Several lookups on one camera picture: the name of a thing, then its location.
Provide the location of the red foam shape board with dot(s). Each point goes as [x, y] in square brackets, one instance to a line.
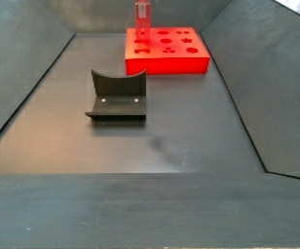
[173, 52]

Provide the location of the black curved holder stand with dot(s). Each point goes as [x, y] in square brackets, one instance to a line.
[119, 96]

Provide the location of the red double-square peg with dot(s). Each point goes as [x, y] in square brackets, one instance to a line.
[142, 11]

